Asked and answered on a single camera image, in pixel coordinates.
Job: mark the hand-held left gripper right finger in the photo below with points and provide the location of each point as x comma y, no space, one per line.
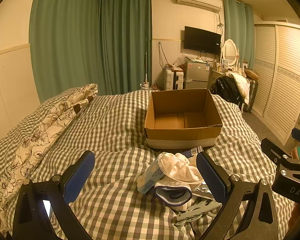
211,177

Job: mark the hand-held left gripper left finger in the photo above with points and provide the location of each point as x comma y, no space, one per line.
82,177

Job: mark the silver foil packet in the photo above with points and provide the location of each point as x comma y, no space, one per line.
202,191

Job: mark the blue packet with barcode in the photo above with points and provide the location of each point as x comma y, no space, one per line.
196,150

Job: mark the white cloth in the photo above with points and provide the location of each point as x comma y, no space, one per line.
180,167

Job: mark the grey plastic hanger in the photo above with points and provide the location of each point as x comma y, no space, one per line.
190,213

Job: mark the brown cardboard box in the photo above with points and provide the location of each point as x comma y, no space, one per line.
182,135

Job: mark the light blue tissue packet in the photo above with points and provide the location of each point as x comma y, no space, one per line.
147,180

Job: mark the white louvered wardrobe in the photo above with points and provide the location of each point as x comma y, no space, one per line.
280,80

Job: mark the brown hard suitcase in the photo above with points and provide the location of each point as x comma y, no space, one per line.
251,95

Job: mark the floral patterned quilt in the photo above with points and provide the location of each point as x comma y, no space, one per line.
52,122

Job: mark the white padded jacket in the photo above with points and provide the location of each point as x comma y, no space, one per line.
241,85

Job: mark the brown woven box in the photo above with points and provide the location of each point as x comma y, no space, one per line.
252,74

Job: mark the dark jacket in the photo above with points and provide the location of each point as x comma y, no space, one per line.
225,87

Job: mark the white dressing table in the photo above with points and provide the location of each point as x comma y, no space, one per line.
215,73

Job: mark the white ribbed suitcase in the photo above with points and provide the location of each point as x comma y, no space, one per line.
173,80

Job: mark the silver small fridge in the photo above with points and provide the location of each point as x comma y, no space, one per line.
196,73

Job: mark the white oval vanity mirror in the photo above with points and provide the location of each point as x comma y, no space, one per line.
230,51

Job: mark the clear plastic bag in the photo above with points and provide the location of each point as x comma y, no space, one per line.
180,60

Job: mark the green curtain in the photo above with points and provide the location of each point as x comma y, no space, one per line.
237,30
65,42
125,42

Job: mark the white mop pole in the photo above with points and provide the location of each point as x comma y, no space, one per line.
145,62

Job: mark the white air conditioner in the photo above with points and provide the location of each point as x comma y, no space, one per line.
197,1

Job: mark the black wall television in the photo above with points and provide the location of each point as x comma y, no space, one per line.
202,40

